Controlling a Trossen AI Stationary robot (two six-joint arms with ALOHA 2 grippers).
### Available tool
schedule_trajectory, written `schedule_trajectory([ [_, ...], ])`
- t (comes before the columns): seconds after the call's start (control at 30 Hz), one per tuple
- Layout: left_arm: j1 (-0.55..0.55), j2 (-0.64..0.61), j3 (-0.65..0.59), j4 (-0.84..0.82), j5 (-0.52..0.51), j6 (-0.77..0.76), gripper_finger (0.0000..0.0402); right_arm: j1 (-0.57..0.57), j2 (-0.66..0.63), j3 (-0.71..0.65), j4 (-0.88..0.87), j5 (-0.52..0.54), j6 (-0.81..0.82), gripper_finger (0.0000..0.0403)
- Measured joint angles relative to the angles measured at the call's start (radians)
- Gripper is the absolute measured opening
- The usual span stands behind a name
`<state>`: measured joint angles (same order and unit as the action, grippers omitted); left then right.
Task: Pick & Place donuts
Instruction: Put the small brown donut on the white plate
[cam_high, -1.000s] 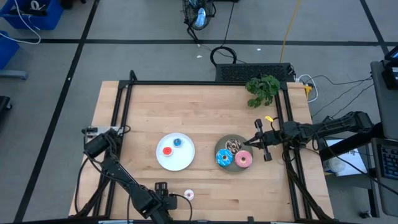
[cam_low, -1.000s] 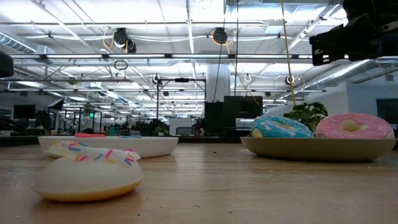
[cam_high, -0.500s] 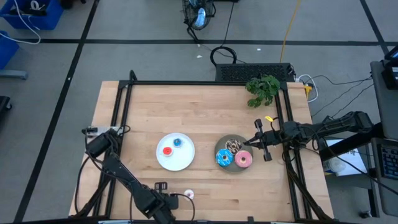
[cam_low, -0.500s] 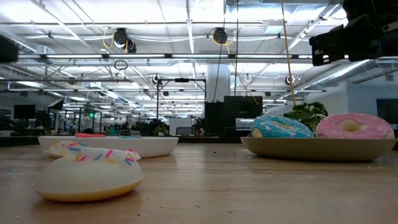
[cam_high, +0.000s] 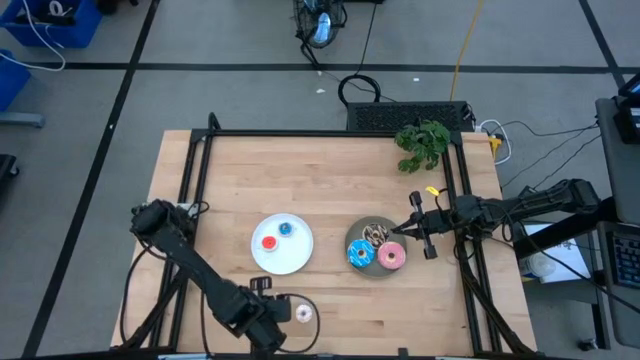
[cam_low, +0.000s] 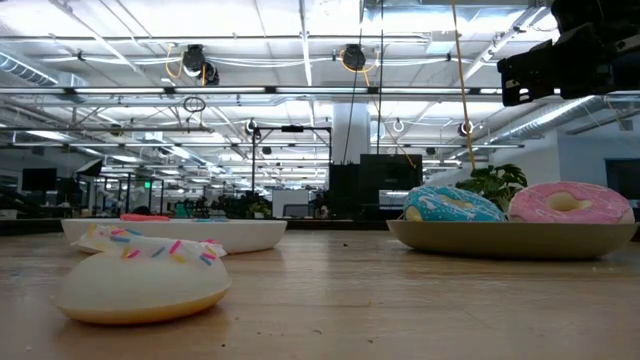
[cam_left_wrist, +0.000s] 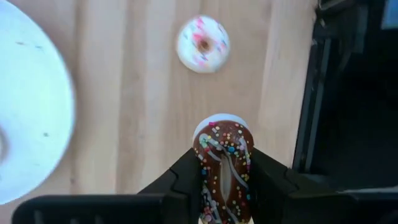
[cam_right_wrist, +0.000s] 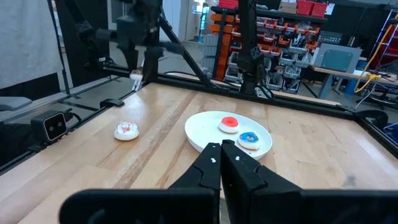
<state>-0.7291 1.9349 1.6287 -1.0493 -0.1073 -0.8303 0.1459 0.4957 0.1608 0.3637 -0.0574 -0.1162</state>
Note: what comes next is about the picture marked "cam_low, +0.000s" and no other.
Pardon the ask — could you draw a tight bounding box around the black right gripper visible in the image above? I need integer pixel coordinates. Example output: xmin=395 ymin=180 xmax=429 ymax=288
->
xmin=496 ymin=0 xmax=640 ymax=108

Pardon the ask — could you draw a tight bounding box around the large pink frosted donut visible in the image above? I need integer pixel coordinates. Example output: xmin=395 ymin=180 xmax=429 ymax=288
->
xmin=506 ymin=180 xmax=637 ymax=226

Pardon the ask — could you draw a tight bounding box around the large blue frosted donut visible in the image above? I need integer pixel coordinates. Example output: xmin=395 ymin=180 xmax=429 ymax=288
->
xmin=402 ymin=184 xmax=508 ymax=224

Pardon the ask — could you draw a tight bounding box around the small red frosted donut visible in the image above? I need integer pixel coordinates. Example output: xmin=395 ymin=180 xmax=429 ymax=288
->
xmin=119 ymin=213 xmax=172 ymax=223

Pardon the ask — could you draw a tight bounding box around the small white sprinkled donut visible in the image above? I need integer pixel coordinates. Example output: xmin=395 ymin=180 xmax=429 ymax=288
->
xmin=53 ymin=224 xmax=233 ymax=326

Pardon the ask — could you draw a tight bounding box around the green potted plant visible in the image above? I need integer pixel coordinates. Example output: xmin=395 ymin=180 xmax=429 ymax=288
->
xmin=454 ymin=163 xmax=529 ymax=214

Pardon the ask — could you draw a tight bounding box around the grey round plate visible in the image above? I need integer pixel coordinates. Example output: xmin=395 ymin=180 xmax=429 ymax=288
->
xmin=385 ymin=219 xmax=640 ymax=261

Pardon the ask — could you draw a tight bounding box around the white building column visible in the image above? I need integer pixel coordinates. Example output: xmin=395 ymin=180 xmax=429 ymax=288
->
xmin=331 ymin=102 xmax=373 ymax=166

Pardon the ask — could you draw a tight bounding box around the white board panel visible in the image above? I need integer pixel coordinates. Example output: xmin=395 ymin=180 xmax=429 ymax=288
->
xmin=271 ymin=189 xmax=311 ymax=220

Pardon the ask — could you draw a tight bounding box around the small green background plant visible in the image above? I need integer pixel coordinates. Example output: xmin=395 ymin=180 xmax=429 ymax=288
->
xmin=248 ymin=199 xmax=274 ymax=221

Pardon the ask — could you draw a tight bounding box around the white round plate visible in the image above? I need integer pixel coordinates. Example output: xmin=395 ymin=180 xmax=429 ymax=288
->
xmin=60 ymin=218 xmax=289 ymax=255

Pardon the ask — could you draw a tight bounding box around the black office monitor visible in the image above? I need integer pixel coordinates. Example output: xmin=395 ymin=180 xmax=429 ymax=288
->
xmin=21 ymin=167 xmax=59 ymax=193

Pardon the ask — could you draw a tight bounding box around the yellow hanging cable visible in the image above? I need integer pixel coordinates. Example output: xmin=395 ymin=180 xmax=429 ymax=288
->
xmin=451 ymin=0 xmax=477 ymax=172

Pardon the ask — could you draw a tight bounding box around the large dark wall screen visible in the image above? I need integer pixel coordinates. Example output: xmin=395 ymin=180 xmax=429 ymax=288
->
xmin=603 ymin=158 xmax=640 ymax=203

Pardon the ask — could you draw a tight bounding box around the straight black hanging cable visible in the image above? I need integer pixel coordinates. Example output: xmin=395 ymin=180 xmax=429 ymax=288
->
xmin=375 ymin=0 xmax=386 ymax=157

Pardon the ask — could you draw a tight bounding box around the black ceiling cord reel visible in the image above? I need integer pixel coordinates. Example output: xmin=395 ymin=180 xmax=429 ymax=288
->
xmin=339 ymin=43 xmax=368 ymax=73
xmin=180 ymin=43 xmax=222 ymax=87

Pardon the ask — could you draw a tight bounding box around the black hanging coiled cable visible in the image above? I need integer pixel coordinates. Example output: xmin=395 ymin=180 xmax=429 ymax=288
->
xmin=342 ymin=27 xmax=364 ymax=165

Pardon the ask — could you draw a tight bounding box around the black metal stand frame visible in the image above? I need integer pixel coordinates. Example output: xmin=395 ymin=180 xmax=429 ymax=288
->
xmin=250 ymin=125 xmax=333 ymax=212

